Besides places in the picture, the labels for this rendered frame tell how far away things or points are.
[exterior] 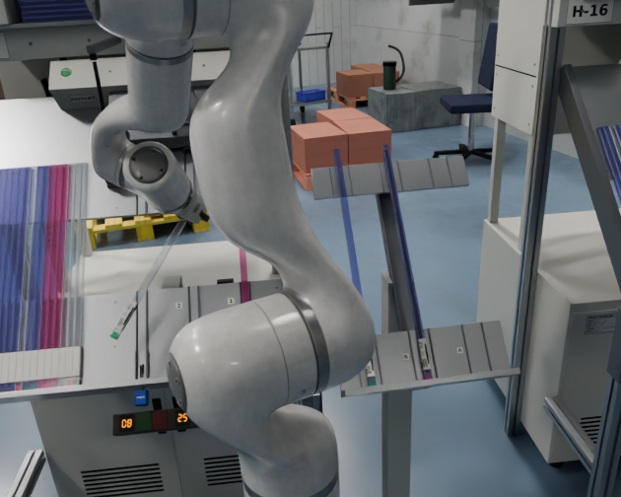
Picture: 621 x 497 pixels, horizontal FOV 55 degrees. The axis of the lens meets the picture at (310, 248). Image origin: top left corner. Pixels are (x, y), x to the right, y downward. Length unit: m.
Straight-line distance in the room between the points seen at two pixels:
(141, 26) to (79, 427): 1.33
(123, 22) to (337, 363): 0.40
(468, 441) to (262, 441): 1.57
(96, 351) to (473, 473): 1.26
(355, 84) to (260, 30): 7.12
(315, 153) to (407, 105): 2.05
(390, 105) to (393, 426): 5.07
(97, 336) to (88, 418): 0.47
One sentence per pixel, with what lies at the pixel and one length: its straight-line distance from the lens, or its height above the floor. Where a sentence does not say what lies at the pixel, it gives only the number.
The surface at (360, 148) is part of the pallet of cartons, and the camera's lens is 4.64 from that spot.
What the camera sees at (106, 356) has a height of 0.76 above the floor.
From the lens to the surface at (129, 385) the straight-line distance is 1.25.
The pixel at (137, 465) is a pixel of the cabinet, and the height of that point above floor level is 0.23.
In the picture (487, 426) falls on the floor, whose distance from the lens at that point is 2.24.
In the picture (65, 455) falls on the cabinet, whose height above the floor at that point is 0.29.
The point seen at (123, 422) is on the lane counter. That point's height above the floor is 0.66.
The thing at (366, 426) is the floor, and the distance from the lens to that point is 2.19.
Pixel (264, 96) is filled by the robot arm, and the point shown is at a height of 1.33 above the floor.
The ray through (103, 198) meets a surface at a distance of 1.42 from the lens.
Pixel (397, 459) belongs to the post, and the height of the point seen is 0.35.
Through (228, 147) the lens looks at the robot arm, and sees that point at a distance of 0.59.
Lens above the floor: 1.43
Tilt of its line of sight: 24 degrees down
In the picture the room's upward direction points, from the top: 3 degrees counter-clockwise
